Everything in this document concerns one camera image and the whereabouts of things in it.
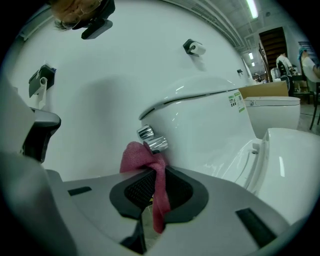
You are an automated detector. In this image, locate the head-worn camera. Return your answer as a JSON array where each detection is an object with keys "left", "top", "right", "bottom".
[{"left": 81, "top": 0, "right": 116, "bottom": 40}]

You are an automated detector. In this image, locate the black wooden chair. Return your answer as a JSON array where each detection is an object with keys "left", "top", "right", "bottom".
[{"left": 293, "top": 79, "right": 320, "bottom": 131}]

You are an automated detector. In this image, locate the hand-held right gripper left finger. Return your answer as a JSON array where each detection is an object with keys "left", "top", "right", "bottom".
[{"left": 62, "top": 169, "right": 157, "bottom": 256}]

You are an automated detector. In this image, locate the white tankless smart toilet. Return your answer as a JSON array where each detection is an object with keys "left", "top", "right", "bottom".
[{"left": 243, "top": 96, "right": 301, "bottom": 140}]

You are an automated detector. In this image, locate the pink cloth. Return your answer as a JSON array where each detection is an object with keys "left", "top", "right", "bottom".
[{"left": 119, "top": 141, "right": 172, "bottom": 235}]

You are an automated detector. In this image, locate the ceiling tube light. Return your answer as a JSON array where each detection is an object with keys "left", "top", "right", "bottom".
[{"left": 246, "top": 0, "right": 260, "bottom": 20}]

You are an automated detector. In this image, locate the thin white paper roll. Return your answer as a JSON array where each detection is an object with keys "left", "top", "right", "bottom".
[{"left": 32, "top": 76, "right": 48, "bottom": 108}]

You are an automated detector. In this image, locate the white tank toilet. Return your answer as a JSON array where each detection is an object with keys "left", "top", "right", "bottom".
[{"left": 138, "top": 76, "right": 320, "bottom": 226}]

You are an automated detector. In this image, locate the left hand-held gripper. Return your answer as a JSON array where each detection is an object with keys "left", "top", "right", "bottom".
[{"left": 22, "top": 107, "right": 62, "bottom": 165}]

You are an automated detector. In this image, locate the tall brown cardboard box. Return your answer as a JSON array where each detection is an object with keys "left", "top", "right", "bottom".
[{"left": 238, "top": 81, "right": 296, "bottom": 100}]

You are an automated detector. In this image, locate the person's head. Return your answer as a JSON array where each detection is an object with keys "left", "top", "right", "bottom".
[{"left": 49, "top": 0, "right": 103, "bottom": 30}]

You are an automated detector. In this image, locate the black wall valve bracket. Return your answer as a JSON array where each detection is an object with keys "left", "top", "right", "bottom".
[{"left": 28, "top": 64, "right": 56, "bottom": 98}]

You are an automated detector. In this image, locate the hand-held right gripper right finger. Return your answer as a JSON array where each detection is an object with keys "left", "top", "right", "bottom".
[{"left": 149, "top": 166, "right": 291, "bottom": 256}]

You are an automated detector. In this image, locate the chrome flush knob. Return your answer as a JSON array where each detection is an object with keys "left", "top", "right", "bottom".
[{"left": 143, "top": 136, "right": 170, "bottom": 155}]

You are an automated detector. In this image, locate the brown wooden staircase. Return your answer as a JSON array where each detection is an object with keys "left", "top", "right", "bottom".
[{"left": 258, "top": 26, "right": 288, "bottom": 68}]

